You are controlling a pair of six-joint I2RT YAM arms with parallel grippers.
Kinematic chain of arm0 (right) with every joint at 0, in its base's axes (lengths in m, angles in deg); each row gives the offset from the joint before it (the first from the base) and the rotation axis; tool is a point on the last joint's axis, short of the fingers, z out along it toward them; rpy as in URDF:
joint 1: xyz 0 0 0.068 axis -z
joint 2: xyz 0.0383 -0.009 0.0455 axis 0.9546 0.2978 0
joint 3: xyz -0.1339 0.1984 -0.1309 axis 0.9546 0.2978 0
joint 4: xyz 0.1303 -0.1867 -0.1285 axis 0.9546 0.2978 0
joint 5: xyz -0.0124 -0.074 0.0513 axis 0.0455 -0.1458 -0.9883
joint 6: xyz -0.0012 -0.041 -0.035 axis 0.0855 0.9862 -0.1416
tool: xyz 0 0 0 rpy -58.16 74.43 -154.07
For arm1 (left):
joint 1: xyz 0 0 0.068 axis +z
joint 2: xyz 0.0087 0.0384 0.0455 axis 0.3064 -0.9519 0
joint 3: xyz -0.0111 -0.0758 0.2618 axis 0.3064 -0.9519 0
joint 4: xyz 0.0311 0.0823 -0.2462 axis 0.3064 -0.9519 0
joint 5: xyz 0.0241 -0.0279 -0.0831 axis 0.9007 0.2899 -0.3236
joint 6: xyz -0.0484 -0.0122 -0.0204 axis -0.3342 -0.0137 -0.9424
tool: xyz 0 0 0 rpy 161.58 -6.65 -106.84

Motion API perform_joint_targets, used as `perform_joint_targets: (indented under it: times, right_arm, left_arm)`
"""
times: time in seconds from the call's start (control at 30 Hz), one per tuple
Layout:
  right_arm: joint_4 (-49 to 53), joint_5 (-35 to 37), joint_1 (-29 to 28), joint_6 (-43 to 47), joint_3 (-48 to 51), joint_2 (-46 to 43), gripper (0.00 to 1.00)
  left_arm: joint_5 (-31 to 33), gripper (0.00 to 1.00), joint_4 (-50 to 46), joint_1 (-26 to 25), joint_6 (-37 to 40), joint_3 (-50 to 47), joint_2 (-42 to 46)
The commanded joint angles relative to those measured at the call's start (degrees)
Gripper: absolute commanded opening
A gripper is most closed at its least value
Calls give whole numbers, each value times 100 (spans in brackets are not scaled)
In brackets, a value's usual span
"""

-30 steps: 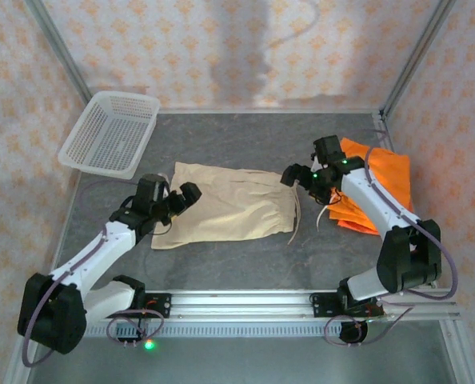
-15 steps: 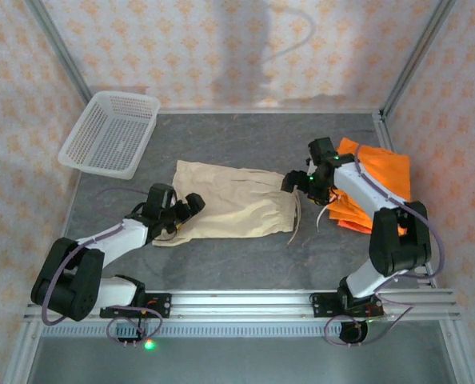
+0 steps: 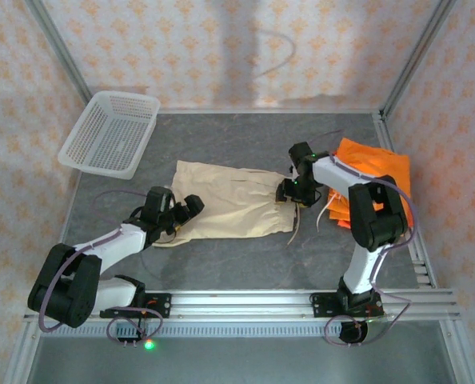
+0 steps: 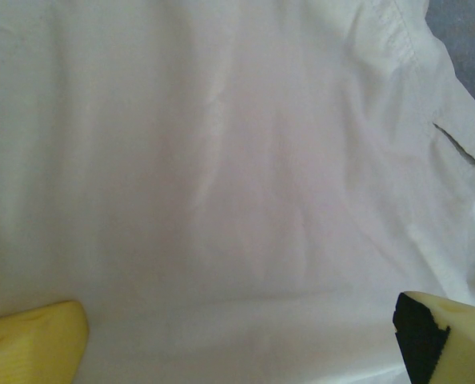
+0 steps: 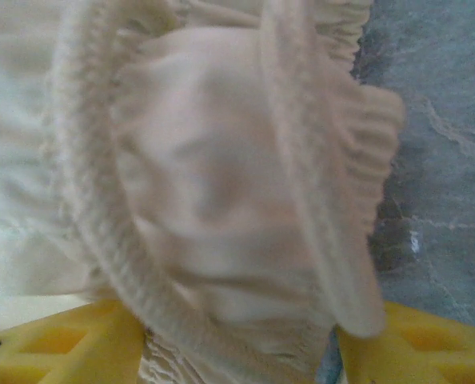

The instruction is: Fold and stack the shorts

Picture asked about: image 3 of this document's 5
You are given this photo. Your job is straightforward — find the beige shorts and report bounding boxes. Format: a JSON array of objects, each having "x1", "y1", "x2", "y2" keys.
[{"x1": 153, "y1": 159, "x2": 303, "y2": 248}]

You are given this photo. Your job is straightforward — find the white plastic mesh basket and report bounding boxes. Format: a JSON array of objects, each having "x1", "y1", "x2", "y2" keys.
[{"x1": 57, "y1": 90, "x2": 162, "y2": 180}]

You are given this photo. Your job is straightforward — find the black round base cover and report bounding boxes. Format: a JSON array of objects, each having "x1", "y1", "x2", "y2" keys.
[{"x1": 339, "y1": 319, "x2": 370, "y2": 346}]

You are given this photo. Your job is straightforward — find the thin black left gripper wire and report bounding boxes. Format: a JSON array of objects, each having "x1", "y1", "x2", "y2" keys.
[{"x1": 153, "y1": 227, "x2": 179, "y2": 246}]

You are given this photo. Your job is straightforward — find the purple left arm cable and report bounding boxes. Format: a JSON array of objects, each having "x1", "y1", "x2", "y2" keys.
[{"x1": 38, "y1": 190, "x2": 165, "y2": 349}]

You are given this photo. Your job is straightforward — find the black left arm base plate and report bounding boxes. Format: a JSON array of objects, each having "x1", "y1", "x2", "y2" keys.
[{"x1": 99, "y1": 292, "x2": 173, "y2": 320}]

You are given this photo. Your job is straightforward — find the aluminium table side rail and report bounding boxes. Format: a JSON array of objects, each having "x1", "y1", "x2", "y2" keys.
[
  {"x1": 57, "y1": 175, "x2": 82, "y2": 246},
  {"x1": 373, "y1": 112, "x2": 438, "y2": 290}
]

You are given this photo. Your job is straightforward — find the wide aluminium base rail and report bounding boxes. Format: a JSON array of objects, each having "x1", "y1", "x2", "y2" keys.
[{"x1": 23, "y1": 290, "x2": 462, "y2": 321}]

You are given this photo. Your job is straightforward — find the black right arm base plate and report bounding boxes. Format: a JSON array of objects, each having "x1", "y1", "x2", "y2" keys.
[{"x1": 309, "y1": 292, "x2": 385, "y2": 319}]

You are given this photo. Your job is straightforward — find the slotted grey cable duct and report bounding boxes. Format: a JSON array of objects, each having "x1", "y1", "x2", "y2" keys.
[{"x1": 41, "y1": 322, "x2": 442, "y2": 339}]

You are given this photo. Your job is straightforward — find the aluminium frame post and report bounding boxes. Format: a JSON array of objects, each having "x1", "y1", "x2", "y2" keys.
[
  {"x1": 23, "y1": 0, "x2": 93, "y2": 99},
  {"x1": 380, "y1": 0, "x2": 459, "y2": 117}
]

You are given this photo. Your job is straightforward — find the aluminium frame leg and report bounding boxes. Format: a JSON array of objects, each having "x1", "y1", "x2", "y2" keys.
[
  {"x1": 3, "y1": 319, "x2": 42, "y2": 384},
  {"x1": 439, "y1": 319, "x2": 475, "y2": 384}
]

